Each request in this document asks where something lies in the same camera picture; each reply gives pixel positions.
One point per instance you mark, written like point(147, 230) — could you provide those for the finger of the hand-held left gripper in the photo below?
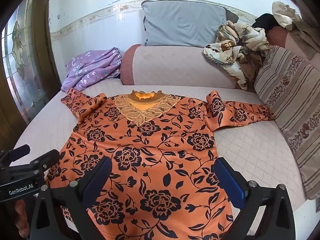
point(17, 152)
point(48, 157)

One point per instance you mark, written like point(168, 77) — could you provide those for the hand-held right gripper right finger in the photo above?
point(230, 182)

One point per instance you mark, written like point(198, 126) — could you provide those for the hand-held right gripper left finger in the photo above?
point(97, 180)

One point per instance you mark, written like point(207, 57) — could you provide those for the orange black floral shirt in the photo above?
point(155, 155)

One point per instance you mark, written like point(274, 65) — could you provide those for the person's left hand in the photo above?
point(20, 217)

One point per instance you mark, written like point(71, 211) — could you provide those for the pale quilted bed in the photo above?
point(250, 150)

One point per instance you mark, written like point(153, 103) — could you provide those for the purple floral cloth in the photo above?
point(92, 67)

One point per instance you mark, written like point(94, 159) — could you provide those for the striped floral pillow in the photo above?
point(295, 100)

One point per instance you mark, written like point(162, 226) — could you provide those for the wooden stained glass door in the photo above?
point(42, 42)

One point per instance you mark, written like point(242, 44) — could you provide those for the pink bolster with red end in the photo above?
point(277, 37)
point(175, 65)

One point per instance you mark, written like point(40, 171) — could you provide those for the cream floral blanket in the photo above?
point(235, 45)

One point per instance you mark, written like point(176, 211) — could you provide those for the black cloth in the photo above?
point(265, 22)

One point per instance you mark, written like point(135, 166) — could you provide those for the beige towel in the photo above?
point(306, 37)

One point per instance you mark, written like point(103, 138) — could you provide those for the grey pillow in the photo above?
point(185, 22)

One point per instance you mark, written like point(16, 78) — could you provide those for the cream patterned cloth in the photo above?
point(283, 12)

